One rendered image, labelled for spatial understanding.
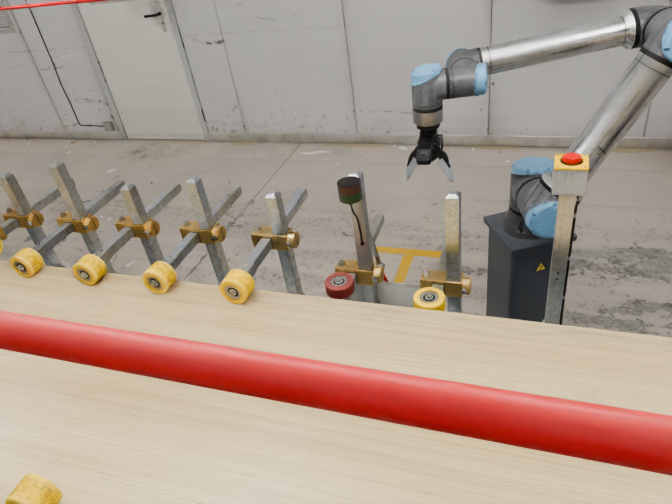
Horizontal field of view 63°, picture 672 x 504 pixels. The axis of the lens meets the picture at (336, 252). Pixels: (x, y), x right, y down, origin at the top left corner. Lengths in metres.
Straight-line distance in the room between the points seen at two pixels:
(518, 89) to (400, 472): 3.29
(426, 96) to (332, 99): 2.72
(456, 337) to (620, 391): 0.34
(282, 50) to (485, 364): 3.48
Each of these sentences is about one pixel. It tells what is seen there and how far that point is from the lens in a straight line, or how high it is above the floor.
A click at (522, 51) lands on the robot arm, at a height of 1.29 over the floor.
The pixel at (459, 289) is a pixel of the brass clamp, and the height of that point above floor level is 0.84.
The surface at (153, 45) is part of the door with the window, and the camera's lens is 4.97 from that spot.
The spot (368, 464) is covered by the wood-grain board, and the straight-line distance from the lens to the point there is 1.10.
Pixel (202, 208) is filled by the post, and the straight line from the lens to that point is 1.67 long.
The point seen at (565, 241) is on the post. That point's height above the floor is 1.02.
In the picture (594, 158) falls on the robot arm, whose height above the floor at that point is 0.98.
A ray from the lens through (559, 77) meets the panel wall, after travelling 4.03.
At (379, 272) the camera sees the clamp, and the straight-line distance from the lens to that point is 1.56.
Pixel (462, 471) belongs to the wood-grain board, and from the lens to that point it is 1.09.
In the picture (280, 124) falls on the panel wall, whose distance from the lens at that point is 4.62.
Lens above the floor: 1.82
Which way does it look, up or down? 35 degrees down
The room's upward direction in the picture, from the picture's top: 9 degrees counter-clockwise
